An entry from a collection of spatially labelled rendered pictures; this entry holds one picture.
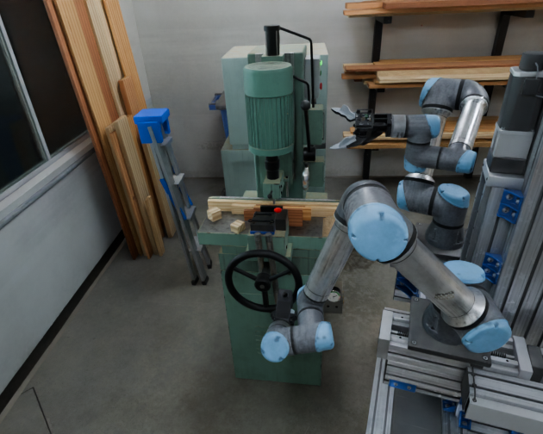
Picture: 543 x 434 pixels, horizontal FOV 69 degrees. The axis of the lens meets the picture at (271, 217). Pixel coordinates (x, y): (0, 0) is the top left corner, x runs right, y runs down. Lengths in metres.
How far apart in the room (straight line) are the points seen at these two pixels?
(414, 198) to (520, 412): 0.77
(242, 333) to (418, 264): 1.17
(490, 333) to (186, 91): 3.40
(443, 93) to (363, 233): 0.98
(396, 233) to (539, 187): 0.52
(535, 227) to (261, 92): 0.93
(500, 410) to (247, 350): 1.13
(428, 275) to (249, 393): 1.39
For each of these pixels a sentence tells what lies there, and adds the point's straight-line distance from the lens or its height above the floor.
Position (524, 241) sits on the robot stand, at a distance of 1.36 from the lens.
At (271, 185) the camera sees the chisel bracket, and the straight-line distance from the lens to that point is 1.57.
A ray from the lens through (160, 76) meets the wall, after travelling 4.01.
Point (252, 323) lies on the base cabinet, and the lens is 1.88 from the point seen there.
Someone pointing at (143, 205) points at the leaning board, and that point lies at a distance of 2.94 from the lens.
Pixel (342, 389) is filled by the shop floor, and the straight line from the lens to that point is 2.16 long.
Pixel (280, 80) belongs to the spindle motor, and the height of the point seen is 1.47.
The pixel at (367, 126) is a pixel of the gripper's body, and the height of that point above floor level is 1.34.
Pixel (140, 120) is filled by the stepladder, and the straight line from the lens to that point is 2.32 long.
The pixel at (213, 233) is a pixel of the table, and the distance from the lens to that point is 1.60.
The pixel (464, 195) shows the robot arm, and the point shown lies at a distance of 1.63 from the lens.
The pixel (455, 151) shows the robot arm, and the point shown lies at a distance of 1.42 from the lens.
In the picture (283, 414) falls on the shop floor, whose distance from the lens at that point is 2.08.
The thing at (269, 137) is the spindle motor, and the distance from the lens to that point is 1.45.
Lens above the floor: 1.76
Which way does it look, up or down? 31 degrees down
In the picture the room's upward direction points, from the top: 3 degrees counter-clockwise
